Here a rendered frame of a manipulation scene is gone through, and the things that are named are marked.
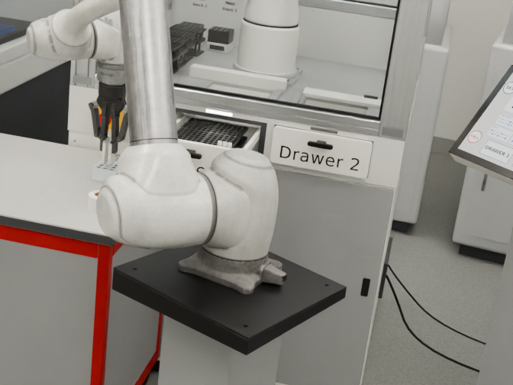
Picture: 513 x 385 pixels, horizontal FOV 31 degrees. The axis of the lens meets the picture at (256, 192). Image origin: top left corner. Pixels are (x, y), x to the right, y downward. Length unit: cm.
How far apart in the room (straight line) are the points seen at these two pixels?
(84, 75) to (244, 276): 108
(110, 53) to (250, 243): 77
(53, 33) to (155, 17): 53
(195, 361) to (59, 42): 88
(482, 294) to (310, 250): 143
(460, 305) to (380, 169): 137
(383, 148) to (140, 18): 102
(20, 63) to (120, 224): 159
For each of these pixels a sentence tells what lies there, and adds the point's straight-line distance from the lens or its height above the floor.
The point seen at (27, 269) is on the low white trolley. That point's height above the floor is 62.
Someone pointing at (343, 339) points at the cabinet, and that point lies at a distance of 297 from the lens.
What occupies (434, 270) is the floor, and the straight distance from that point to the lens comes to 427.
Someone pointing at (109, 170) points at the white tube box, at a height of 80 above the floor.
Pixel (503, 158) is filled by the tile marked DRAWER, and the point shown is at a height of 99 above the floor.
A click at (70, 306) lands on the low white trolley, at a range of 246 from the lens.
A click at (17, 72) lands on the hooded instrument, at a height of 86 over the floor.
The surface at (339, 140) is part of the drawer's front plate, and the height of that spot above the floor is 92.
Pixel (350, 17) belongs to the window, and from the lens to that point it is 267.
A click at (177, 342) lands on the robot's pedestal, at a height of 63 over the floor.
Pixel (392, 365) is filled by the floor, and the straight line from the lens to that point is 345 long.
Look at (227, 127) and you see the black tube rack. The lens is 276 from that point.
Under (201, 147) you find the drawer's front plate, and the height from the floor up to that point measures 92.
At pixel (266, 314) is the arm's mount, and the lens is 194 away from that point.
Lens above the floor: 170
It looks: 21 degrees down
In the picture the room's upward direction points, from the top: 7 degrees clockwise
